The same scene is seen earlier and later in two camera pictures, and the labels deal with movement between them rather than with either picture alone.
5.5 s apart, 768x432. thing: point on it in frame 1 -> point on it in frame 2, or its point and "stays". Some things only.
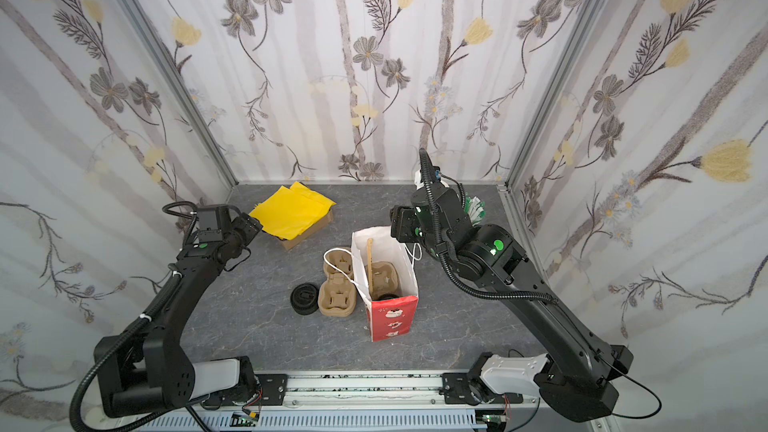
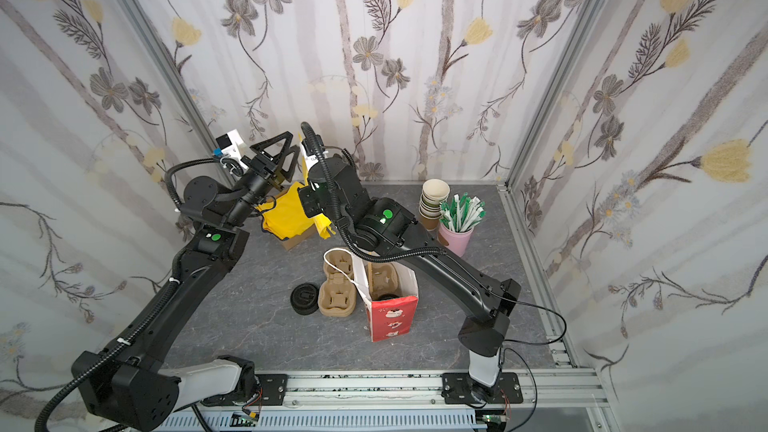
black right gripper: x=402 y=225 -> x=321 y=168
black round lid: x=304 y=299 stays
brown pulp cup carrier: x=337 y=294 stays
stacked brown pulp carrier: x=384 y=279 stays
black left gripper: x=249 y=227 -> x=264 y=163
